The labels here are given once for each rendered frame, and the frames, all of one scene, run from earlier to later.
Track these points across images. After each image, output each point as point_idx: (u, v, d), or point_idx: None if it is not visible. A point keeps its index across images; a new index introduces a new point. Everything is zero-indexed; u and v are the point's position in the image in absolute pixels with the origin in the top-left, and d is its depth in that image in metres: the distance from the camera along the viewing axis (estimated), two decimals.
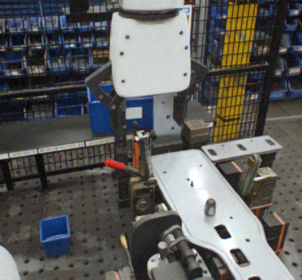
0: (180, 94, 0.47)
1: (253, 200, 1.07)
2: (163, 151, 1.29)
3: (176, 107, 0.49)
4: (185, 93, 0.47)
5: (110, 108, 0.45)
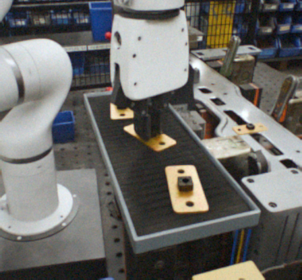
0: (163, 98, 0.47)
1: (233, 82, 1.23)
2: None
3: (154, 116, 0.49)
4: (166, 100, 0.48)
5: (141, 114, 0.46)
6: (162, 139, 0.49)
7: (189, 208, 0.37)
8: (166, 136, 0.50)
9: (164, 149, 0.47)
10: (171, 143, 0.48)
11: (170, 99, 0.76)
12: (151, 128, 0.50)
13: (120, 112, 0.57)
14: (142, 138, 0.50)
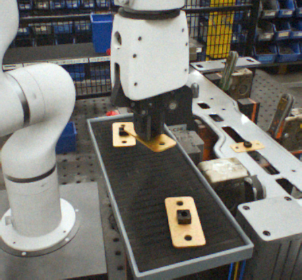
0: (163, 98, 0.47)
1: (232, 95, 1.26)
2: None
3: (154, 116, 0.49)
4: (166, 100, 0.48)
5: (141, 114, 0.46)
6: (162, 139, 0.49)
7: (187, 242, 0.40)
8: (166, 136, 0.50)
9: (164, 149, 0.47)
10: (171, 143, 0.48)
11: (170, 120, 0.78)
12: (151, 128, 0.50)
13: (122, 139, 0.59)
14: (142, 138, 0.50)
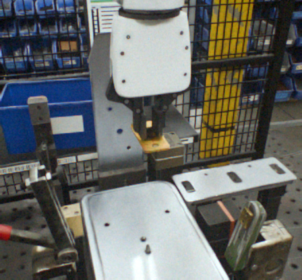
0: (162, 100, 0.47)
1: (251, 278, 0.63)
2: (115, 182, 0.85)
3: (154, 117, 0.49)
4: (166, 103, 0.47)
5: (136, 113, 0.47)
6: (158, 141, 0.49)
7: None
8: (164, 139, 0.49)
9: (154, 151, 0.47)
10: (164, 147, 0.48)
11: None
12: (152, 129, 0.50)
13: None
14: (140, 137, 0.50)
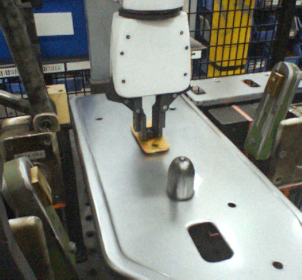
0: (162, 100, 0.47)
1: (278, 171, 0.50)
2: None
3: (154, 117, 0.49)
4: (166, 103, 0.47)
5: (136, 113, 0.47)
6: (158, 141, 0.49)
7: None
8: (164, 139, 0.49)
9: (154, 151, 0.47)
10: (164, 147, 0.48)
11: None
12: (152, 129, 0.50)
13: None
14: (140, 137, 0.50)
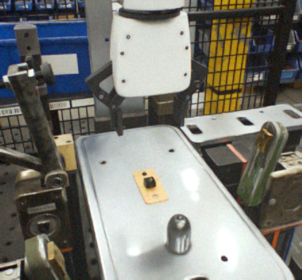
0: (180, 94, 0.47)
1: (268, 217, 0.55)
2: None
3: (176, 107, 0.49)
4: (185, 93, 0.47)
5: (110, 108, 0.45)
6: (158, 192, 0.54)
7: None
8: (164, 190, 0.54)
9: (154, 202, 0.52)
10: (163, 198, 0.52)
11: None
12: (152, 179, 0.55)
13: None
14: (141, 187, 0.55)
